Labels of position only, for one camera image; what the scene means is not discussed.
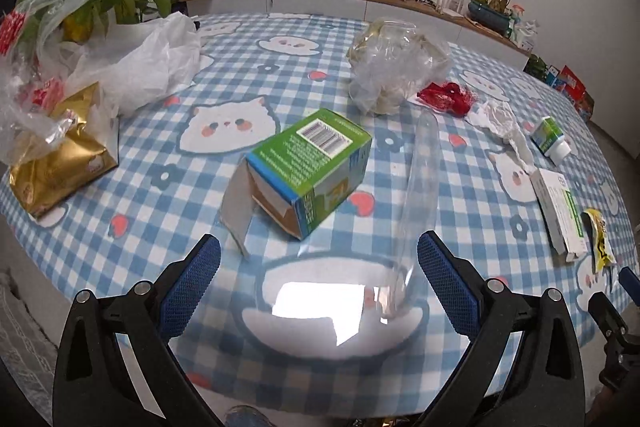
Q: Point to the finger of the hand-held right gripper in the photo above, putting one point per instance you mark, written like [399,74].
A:
[629,282]
[605,314]

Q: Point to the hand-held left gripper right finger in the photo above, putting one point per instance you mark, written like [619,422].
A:
[445,279]

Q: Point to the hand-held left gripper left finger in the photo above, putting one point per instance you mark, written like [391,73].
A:
[192,279]

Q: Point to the white tissue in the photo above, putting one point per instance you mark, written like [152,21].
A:
[500,119]

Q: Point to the green cardboard box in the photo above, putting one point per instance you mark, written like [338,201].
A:
[310,147]

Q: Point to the yellow wrapper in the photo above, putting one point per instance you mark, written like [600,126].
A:
[600,239]

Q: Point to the blue checkered cat tablecloth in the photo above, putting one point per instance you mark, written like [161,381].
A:
[165,207]

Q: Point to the white green medicine box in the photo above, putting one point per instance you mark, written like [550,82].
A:
[560,212]

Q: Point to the person's grey blue shoe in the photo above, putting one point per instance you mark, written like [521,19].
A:
[245,417]

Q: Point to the green white medicine bottle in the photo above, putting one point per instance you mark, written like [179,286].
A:
[547,137]

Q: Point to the gold foil bag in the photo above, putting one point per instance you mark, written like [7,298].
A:
[60,162]

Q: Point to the red mesh net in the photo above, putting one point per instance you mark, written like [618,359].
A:
[447,97]

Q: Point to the red packet box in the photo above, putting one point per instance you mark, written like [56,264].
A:
[572,84]

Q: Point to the blue white packet box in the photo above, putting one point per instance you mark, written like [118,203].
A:
[554,78]

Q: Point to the green packet box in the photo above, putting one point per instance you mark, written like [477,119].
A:
[535,67]

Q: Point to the white spray bottle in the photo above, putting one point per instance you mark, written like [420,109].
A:
[525,32]

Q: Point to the clear red print plastic bag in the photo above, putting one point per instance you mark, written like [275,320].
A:
[30,72]

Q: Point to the white router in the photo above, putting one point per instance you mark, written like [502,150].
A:
[452,2]

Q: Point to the white wooden top cabinet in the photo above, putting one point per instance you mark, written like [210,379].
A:
[320,2]

